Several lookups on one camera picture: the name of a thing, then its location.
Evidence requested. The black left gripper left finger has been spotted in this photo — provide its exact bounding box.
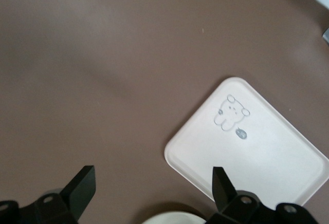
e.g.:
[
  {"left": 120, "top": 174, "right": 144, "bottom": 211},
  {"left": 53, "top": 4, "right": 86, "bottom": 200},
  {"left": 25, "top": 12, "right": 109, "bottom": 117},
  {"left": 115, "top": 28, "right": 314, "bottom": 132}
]
[{"left": 0, "top": 165, "right": 97, "bottom": 224}]

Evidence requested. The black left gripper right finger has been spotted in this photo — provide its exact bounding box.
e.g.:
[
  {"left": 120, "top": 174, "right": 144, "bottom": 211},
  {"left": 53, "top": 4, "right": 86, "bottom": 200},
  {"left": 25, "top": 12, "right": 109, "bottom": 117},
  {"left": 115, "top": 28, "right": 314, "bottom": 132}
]
[{"left": 205, "top": 166, "right": 317, "bottom": 224}]

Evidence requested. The white tray with bunny print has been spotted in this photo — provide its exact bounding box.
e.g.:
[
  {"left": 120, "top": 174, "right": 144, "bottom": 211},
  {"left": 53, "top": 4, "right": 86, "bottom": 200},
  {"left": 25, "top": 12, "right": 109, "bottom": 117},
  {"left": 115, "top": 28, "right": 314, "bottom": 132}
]
[{"left": 163, "top": 77, "right": 329, "bottom": 208}]

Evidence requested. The white round plate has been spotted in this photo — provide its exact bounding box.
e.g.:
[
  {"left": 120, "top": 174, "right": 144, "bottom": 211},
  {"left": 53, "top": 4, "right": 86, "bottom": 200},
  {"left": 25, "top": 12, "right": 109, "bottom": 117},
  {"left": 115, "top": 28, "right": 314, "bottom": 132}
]
[{"left": 140, "top": 209, "right": 208, "bottom": 224}]

